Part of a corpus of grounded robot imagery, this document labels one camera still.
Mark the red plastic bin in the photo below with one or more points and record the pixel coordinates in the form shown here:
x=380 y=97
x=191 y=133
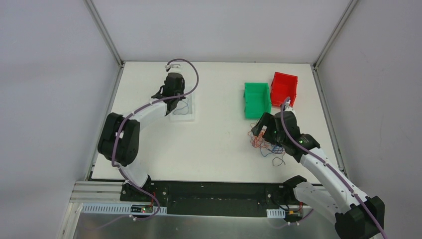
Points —
x=283 y=86

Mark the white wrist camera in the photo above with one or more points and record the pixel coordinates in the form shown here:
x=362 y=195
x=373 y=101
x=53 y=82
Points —
x=173 y=68
x=288 y=108

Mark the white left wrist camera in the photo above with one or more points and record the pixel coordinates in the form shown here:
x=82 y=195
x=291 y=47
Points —
x=173 y=68

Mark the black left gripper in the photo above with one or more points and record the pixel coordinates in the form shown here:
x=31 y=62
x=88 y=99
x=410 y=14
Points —
x=169 y=97

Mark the green plastic bin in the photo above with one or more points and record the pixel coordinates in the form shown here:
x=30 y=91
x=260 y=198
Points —
x=257 y=100

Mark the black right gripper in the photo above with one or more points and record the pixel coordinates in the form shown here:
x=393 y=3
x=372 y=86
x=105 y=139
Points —
x=266 y=125

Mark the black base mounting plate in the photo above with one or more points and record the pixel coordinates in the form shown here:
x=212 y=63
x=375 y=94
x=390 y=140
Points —
x=251 y=200

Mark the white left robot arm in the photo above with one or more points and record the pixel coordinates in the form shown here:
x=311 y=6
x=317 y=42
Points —
x=119 y=139

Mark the clear plastic bin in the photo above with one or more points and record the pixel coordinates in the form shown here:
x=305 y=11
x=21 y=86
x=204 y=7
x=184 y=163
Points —
x=185 y=110

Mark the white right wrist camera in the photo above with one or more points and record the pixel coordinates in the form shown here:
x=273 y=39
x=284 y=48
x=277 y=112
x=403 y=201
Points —
x=288 y=108

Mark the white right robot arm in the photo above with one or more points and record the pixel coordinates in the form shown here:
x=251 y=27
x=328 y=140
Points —
x=353 y=213

